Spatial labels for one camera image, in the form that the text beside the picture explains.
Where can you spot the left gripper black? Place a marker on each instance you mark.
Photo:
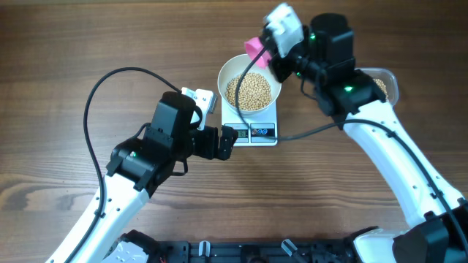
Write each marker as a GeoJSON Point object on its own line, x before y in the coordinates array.
{"type": "Point", "coordinates": [210, 150]}

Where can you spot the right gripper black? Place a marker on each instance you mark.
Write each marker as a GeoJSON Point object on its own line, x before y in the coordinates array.
{"type": "Point", "coordinates": [276, 63]}

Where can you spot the pink measuring scoop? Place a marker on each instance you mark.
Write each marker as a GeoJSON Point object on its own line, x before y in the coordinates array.
{"type": "Point", "coordinates": [254, 47]}

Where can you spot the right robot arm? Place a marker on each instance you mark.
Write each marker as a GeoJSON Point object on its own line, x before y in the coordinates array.
{"type": "Point", "coordinates": [322, 53]}

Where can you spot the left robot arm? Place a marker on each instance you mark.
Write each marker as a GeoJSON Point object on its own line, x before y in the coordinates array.
{"type": "Point", "coordinates": [137, 167]}

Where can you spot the white digital kitchen scale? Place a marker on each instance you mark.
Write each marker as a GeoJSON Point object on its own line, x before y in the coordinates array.
{"type": "Point", "coordinates": [261, 129]}

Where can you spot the white bowl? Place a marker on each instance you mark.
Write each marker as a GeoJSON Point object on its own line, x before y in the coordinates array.
{"type": "Point", "coordinates": [230, 75]}

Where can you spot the soybeans in white bowl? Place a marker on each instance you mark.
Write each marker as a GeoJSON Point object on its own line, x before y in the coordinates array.
{"type": "Point", "coordinates": [254, 92]}

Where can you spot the pile of soybeans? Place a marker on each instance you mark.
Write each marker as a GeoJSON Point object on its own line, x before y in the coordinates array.
{"type": "Point", "coordinates": [382, 87]}

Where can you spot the clear plastic container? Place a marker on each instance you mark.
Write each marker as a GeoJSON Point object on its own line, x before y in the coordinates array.
{"type": "Point", "coordinates": [389, 79]}

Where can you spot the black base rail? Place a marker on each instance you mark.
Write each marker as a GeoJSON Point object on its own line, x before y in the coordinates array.
{"type": "Point", "coordinates": [135, 246]}

